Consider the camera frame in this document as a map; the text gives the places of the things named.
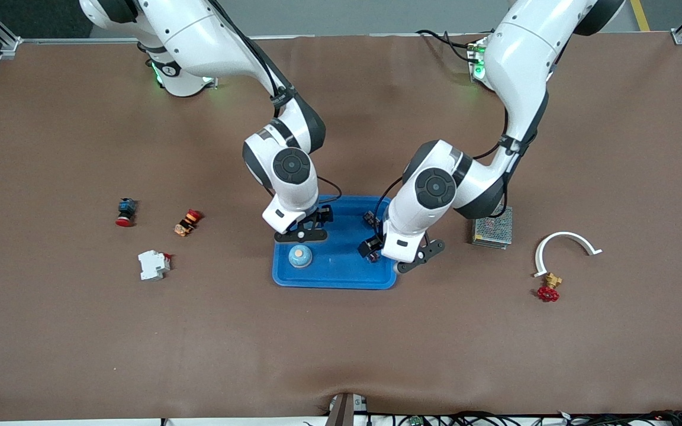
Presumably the blue dome bell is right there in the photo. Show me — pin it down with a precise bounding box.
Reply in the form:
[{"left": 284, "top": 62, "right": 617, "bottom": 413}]
[{"left": 288, "top": 244, "right": 313, "bottom": 269}]

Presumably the blue plastic tray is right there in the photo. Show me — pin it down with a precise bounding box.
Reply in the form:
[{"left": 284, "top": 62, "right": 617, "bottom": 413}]
[{"left": 272, "top": 195, "right": 398, "bottom": 291}]

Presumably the metal mesh power supply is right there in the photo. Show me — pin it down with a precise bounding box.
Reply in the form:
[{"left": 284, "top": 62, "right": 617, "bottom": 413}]
[{"left": 472, "top": 204, "right": 514, "bottom": 250}]

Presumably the white circuit breaker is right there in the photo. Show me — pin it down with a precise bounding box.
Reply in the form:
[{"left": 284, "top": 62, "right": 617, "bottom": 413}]
[{"left": 138, "top": 250, "right": 172, "bottom": 281}]

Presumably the brass valve red handwheel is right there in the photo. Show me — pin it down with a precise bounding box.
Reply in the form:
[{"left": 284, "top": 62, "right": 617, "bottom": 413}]
[{"left": 536, "top": 273, "right": 562, "bottom": 303}]

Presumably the red emergency push button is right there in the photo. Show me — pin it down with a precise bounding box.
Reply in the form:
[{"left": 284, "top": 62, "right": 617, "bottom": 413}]
[{"left": 115, "top": 198, "right": 138, "bottom": 227}]

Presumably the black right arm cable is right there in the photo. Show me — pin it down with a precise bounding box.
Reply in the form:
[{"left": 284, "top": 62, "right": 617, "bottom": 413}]
[{"left": 208, "top": 0, "right": 343, "bottom": 205}]

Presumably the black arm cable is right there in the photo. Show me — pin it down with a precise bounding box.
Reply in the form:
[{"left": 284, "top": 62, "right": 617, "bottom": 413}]
[
  {"left": 208, "top": 0, "right": 343, "bottom": 205},
  {"left": 375, "top": 89, "right": 555, "bottom": 237}
]

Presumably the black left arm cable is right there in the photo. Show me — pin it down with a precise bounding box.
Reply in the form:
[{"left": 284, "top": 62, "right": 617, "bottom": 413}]
[{"left": 375, "top": 89, "right": 555, "bottom": 237}]

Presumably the orange red rotary switch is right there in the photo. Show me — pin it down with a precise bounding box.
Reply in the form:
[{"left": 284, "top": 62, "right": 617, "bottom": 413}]
[{"left": 175, "top": 209, "right": 202, "bottom": 237}]

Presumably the grey metal table bracket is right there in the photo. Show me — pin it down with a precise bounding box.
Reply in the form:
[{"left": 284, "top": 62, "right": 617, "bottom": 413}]
[{"left": 324, "top": 392, "right": 369, "bottom": 426}]

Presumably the white curved plastic bracket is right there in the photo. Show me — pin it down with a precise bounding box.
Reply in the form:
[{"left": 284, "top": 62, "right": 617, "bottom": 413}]
[{"left": 533, "top": 231, "right": 603, "bottom": 278}]

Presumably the black base cable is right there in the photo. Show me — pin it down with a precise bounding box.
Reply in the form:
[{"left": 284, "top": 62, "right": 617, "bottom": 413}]
[{"left": 417, "top": 30, "right": 484, "bottom": 63}]

